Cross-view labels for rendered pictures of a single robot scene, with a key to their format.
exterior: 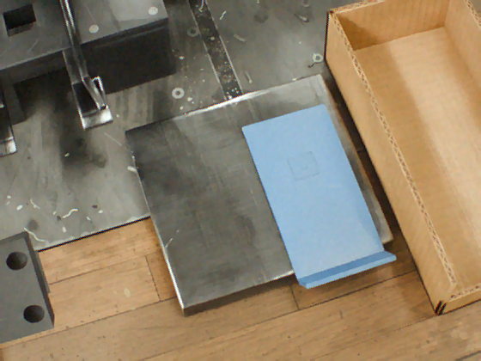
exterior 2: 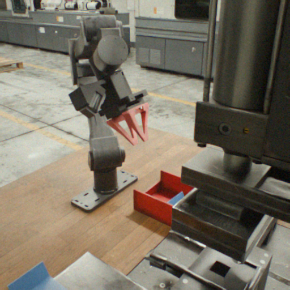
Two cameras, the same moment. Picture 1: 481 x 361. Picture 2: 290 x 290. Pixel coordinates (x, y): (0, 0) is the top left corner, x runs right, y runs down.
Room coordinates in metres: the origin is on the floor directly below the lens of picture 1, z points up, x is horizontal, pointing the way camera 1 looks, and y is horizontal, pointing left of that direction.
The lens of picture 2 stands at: (0.71, -0.15, 1.39)
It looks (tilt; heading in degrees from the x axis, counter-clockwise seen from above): 25 degrees down; 144
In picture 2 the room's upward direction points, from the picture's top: straight up
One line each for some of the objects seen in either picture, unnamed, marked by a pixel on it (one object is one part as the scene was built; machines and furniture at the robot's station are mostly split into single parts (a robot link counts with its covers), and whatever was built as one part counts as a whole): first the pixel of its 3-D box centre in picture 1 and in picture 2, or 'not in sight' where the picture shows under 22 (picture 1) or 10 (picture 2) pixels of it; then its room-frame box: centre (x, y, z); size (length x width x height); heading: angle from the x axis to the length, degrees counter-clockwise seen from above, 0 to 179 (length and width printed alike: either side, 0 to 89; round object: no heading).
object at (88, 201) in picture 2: not in sight; (105, 178); (0.06, 0.20, 0.94); 0.20 x 0.07 x 0.08; 106
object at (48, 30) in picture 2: not in sight; (45, 29); (-8.38, 3.17, 0.49); 5.51 x 1.02 x 0.97; 13
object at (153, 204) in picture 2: not in sight; (190, 206); (0.27, 0.31, 0.93); 0.25 x 0.12 x 0.06; 16
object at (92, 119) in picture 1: (87, 86); (165, 263); (0.41, 0.11, 0.98); 0.07 x 0.02 x 0.01; 16
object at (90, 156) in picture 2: not in sight; (106, 158); (0.07, 0.20, 1.00); 0.09 x 0.06 x 0.06; 72
